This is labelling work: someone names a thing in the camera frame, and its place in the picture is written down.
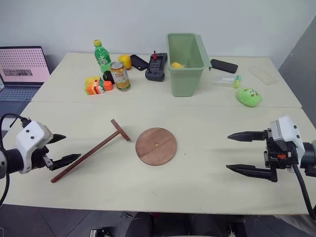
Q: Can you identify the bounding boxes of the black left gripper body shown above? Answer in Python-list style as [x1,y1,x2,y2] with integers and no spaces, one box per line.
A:
[30,146,52,171]

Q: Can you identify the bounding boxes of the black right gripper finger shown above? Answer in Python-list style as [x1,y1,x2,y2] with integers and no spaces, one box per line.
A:
[227,131,269,142]
[226,163,278,183]

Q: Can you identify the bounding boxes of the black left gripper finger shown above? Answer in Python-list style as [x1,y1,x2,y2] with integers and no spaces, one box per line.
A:
[49,154,81,171]
[47,133,67,145]

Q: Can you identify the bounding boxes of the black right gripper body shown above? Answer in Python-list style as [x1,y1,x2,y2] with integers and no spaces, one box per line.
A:
[262,128,295,174]

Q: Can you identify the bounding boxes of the wooden T-shaped stick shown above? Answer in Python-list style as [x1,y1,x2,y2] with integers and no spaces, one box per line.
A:
[50,118,131,184]

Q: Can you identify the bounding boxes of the round wooden disc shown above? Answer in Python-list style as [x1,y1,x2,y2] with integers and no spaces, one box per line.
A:
[135,127,179,167]

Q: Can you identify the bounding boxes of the green plush toy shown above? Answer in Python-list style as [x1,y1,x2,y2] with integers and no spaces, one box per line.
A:
[236,86,263,108]

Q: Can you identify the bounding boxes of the clear tube with green cap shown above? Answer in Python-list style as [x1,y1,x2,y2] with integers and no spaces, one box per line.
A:
[212,75,242,89]

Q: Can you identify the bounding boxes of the clear plastic bag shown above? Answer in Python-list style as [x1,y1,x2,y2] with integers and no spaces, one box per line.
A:
[247,64,280,86]

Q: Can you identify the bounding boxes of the colourful building block toy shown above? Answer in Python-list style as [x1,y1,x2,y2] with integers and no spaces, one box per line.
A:
[83,76,116,97]

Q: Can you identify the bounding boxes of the black rectangular pouch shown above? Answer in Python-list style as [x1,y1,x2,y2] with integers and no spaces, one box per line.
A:
[209,58,239,75]

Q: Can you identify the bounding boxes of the black tape roll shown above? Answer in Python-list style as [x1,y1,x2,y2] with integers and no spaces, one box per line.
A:
[102,70,116,86]

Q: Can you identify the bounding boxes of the open laptop with pink screen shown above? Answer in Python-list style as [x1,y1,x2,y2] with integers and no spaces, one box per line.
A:
[0,45,51,102]

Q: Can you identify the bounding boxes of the green plastic bin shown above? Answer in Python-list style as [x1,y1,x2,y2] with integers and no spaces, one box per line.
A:
[165,32,213,98]

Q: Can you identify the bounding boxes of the yellow drink can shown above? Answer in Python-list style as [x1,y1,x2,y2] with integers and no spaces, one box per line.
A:
[110,61,131,92]

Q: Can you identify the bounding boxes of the green soda bottle yellow cap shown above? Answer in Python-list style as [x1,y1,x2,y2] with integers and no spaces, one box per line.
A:
[93,39,113,75]

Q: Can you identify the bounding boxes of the black handheld game controller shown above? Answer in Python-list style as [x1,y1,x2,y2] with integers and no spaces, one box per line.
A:
[144,52,169,82]

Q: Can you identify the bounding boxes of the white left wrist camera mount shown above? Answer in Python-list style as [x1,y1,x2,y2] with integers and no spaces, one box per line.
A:
[15,120,54,175]

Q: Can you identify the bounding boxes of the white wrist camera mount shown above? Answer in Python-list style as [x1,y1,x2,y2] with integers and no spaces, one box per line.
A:
[15,120,54,175]
[270,116,306,170]

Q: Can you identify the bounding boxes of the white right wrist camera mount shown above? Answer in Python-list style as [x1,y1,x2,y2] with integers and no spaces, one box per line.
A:
[270,116,306,170]

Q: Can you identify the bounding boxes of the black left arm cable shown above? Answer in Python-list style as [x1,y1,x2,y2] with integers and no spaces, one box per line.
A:
[0,113,32,207]

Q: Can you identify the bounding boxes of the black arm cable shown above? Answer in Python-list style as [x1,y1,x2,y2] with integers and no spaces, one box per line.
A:
[291,163,316,219]
[0,113,32,207]

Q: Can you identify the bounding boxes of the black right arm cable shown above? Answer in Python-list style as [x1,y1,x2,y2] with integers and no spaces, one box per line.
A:
[291,163,316,219]

